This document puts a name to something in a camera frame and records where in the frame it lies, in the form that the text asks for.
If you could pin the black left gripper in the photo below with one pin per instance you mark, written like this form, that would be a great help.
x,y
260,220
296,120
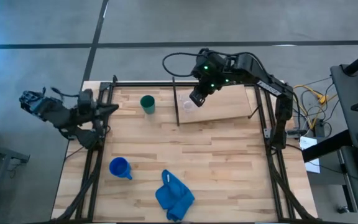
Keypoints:
x,y
87,101

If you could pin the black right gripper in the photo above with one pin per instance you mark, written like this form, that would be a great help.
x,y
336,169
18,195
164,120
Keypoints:
x,y
210,84

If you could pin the clear plastic cup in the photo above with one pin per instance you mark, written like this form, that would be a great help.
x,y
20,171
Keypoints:
x,y
186,105

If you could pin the green plastic cup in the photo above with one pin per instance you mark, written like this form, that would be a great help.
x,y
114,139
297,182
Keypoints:
x,y
148,104

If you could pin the blue plastic mug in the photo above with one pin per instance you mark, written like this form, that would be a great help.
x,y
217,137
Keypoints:
x,y
120,168

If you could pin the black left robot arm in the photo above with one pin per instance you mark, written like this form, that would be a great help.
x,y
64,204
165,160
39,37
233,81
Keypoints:
x,y
62,116

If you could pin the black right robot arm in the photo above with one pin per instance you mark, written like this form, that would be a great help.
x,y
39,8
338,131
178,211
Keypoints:
x,y
259,76

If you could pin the wooden shelf with black legs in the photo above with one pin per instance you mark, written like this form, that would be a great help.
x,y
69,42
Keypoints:
x,y
225,102

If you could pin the blue cloth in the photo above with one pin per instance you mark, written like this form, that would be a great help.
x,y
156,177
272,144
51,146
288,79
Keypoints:
x,y
174,199

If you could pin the white paper sheet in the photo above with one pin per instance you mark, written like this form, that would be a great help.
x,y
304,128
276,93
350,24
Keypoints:
x,y
309,146

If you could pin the black power strip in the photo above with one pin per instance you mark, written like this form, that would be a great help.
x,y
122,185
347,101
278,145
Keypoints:
x,y
321,130

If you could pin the black diagonal beam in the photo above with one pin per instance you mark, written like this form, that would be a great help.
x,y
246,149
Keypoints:
x,y
325,147

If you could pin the black caster wheel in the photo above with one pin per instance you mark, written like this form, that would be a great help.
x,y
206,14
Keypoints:
x,y
343,209

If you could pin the black aluminium table frame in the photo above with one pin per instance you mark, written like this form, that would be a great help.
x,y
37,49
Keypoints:
x,y
109,93

